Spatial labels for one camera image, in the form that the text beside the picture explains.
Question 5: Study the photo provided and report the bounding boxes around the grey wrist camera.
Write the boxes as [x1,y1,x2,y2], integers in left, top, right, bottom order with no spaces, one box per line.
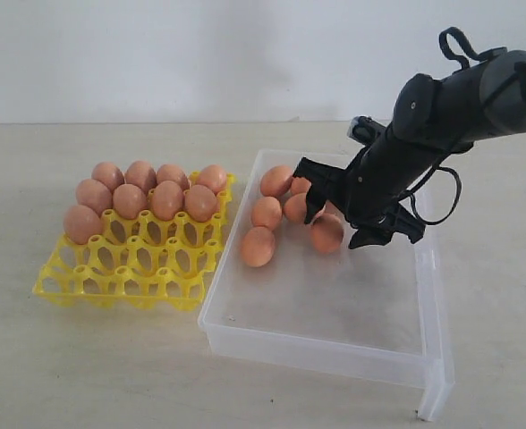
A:
[347,115,386,147]

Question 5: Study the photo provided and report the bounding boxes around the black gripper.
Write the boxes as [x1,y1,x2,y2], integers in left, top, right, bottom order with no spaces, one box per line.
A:
[294,156,425,249]

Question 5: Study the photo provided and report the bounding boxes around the yellow plastic egg tray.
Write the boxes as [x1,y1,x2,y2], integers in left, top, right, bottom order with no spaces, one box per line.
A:
[32,173,235,311]

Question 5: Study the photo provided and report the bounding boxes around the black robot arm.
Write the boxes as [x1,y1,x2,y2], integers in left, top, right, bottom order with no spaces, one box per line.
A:
[294,50,526,248]

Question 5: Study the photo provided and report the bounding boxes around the brown egg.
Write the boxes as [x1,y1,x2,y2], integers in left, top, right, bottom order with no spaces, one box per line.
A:
[75,179,113,215]
[195,164,227,194]
[250,197,283,231]
[184,185,218,223]
[240,226,276,267]
[290,177,311,195]
[150,181,183,221]
[113,183,148,220]
[324,201,340,215]
[310,214,344,254]
[91,162,124,192]
[259,165,293,198]
[157,164,190,190]
[283,193,307,224]
[63,205,104,245]
[124,160,157,195]

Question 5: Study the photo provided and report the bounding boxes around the clear plastic container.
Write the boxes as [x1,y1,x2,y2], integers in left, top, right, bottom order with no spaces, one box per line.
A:
[198,149,454,421]

